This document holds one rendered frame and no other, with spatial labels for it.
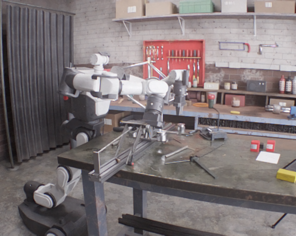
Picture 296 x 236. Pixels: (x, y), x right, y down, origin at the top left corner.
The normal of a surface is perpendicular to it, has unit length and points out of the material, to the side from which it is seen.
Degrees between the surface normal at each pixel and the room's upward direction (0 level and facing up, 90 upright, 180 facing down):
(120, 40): 90
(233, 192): 90
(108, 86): 88
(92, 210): 90
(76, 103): 100
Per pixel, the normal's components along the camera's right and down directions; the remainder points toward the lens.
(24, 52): 0.29, 0.21
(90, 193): -0.40, 0.19
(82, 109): -0.51, 0.35
